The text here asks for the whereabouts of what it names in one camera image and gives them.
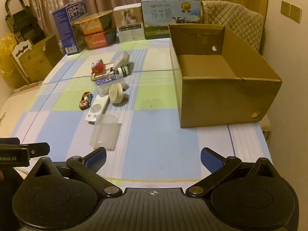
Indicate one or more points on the red toy figure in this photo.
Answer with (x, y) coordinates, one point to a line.
(97, 67)

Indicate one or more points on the beige quilted chair cover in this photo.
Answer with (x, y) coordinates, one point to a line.
(240, 16)

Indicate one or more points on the dark blue milk carton box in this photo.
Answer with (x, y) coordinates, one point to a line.
(65, 28)

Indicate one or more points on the clear plastic box blue label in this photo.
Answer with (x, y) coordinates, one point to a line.
(103, 86)

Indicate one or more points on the beige wall socket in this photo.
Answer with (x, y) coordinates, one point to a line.
(296, 13)
(285, 8)

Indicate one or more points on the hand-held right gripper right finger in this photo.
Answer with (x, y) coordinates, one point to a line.
(211, 160)

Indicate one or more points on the white appliance box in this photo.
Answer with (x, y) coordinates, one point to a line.
(130, 24)

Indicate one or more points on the yellow plastic bag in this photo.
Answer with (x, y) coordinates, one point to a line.
(7, 53)

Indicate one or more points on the small toy car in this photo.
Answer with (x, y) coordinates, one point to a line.
(85, 100)

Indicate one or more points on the black orange noodle bowl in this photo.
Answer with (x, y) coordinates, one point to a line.
(96, 24)

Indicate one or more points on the white remote control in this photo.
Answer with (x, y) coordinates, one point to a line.
(93, 112)

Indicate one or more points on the clear plastic cup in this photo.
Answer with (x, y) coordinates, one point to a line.
(104, 132)

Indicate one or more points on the checked bed sheet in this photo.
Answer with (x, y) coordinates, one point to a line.
(156, 137)

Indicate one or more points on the cream tape roll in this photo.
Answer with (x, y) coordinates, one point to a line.
(115, 93)

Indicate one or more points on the black folding rack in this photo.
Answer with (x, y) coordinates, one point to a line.
(24, 28)

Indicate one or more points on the light blue milk carton box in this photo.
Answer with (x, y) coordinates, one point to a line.
(168, 16)

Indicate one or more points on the red noodle bowl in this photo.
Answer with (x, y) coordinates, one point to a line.
(96, 41)

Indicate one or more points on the large cardboard box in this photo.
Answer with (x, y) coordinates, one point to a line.
(216, 101)

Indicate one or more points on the white square night light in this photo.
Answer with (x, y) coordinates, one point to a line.
(120, 60)

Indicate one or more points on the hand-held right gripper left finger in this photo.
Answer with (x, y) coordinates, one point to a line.
(96, 159)

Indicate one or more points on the small green label bottle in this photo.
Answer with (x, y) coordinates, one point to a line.
(124, 71)

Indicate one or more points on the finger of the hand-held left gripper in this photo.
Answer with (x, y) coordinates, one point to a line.
(38, 148)
(9, 141)

